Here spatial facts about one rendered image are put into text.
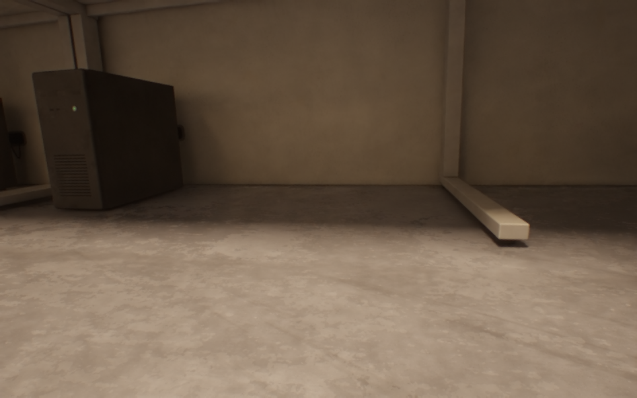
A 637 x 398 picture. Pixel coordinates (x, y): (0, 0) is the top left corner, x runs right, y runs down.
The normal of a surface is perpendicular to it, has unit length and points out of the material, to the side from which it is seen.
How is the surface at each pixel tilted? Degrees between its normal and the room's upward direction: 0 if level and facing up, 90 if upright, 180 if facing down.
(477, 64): 90
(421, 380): 0
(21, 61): 90
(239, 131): 90
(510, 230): 90
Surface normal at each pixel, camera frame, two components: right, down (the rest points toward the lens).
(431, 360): -0.03, -0.98
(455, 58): -0.18, 0.19
